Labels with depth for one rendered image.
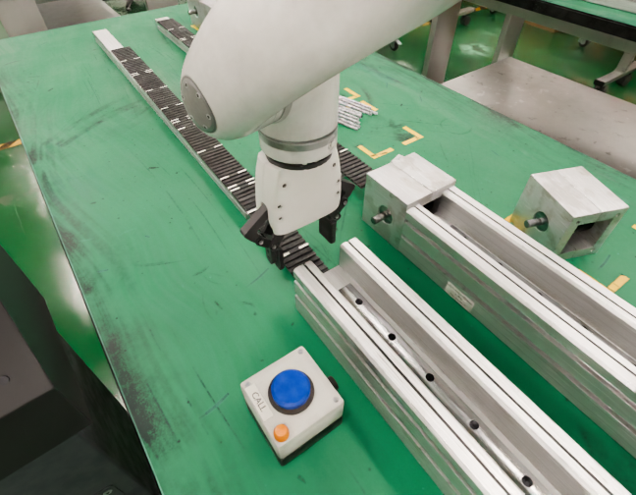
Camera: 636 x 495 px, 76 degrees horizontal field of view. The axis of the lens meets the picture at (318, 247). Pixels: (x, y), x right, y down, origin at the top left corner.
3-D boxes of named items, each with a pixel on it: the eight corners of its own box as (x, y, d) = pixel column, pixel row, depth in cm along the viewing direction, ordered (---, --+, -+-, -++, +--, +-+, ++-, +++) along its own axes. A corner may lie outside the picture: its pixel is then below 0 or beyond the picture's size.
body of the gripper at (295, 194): (317, 111, 48) (316, 187, 56) (239, 138, 44) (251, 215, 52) (356, 139, 44) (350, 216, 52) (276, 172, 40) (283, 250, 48)
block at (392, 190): (350, 224, 68) (353, 178, 61) (404, 197, 72) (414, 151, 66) (386, 257, 63) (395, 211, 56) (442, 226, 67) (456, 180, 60)
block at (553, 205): (496, 222, 68) (516, 176, 61) (556, 211, 70) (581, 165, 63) (531, 266, 61) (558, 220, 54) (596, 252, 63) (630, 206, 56)
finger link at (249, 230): (290, 182, 48) (296, 214, 52) (233, 213, 46) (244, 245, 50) (294, 187, 47) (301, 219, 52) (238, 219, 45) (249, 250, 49)
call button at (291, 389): (265, 389, 43) (263, 381, 41) (296, 369, 44) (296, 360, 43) (285, 421, 40) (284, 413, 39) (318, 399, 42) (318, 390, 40)
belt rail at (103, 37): (96, 42, 122) (92, 31, 120) (109, 39, 124) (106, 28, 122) (246, 219, 68) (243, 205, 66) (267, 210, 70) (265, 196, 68)
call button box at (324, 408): (245, 406, 47) (238, 381, 42) (314, 361, 51) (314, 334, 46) (282, 467, 42) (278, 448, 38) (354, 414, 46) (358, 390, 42)
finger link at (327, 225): (337, 188, 56) (336, 223, 60) (318, 196, 54) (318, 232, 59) (351, 200, 54) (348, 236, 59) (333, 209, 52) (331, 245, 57)
